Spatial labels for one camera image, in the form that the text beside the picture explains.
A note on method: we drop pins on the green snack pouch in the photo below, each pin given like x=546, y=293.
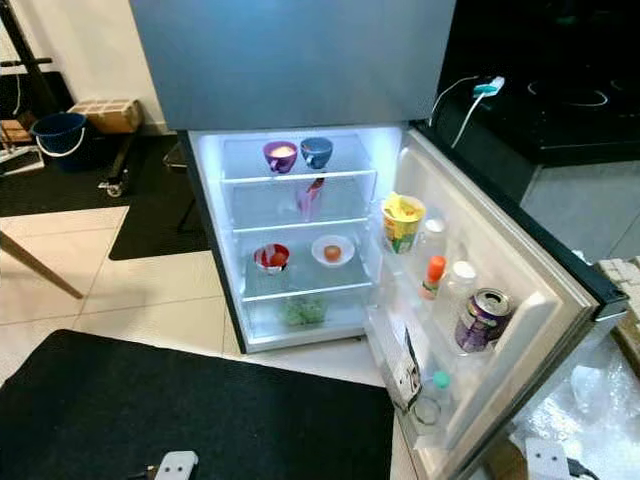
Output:
x=407, y=370

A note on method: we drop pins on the glass fridge shelf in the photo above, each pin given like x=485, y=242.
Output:
x=260, y=218
x=245, y=172
x=300, y=282

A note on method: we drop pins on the grey steel fridge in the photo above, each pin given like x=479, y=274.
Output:
x=290, y=60

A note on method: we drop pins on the clear fridge door shelf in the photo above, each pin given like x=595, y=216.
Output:
x=460, y=425
x=520, y=340

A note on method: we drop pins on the light wooden table leg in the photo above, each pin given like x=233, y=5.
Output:
x=40, y=268

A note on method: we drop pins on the black floor mat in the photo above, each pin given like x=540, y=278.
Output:
x=50, y=192
x=160, y=222
x=190, y=410

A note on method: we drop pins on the plain cardboard box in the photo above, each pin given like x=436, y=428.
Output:
x=14, y=131

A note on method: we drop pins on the blue plastic bucket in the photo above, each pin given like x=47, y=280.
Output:
x=60, y=135

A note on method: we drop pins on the cardboard box white squares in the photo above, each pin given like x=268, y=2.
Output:
x=105, y=115

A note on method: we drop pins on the red white bowl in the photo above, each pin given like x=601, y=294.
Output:
x=271, y=257

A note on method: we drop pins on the green leafy vegetables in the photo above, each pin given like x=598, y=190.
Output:
x=303, y=312

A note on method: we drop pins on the pink packet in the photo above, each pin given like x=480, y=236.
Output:
x=310, y=198

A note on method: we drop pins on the small white plate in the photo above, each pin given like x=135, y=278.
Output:
x=320, y=256

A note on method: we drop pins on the orange round fruit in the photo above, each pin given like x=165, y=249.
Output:
x=332, y=252

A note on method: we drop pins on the yellow green snack can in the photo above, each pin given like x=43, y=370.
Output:
x=403, y=222

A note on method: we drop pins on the clear bottle white cap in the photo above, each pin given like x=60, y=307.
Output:
x=433, y=238
x=462, y=288

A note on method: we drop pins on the small bottle orange cap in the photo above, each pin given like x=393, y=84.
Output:
x=433, y=277

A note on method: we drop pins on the clear bottle teal cap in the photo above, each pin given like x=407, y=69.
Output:
x=432, y=400

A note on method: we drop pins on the purple drink can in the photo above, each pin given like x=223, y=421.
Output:
x=482, y=320

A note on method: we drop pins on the counter with black cooktop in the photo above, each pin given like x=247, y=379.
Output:
x=550, y=90

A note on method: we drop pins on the clear plastic sheet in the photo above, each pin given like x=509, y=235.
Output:
x=590, y=400

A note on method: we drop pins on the black steel rack frame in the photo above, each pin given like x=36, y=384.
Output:
x=115, y=165

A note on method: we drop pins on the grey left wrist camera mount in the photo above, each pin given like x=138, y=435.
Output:
x=175, y=467

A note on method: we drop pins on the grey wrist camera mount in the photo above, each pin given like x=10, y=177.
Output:
x=175, y=467
x=545, y=462

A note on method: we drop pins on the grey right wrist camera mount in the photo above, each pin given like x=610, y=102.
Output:
x=545, y=462

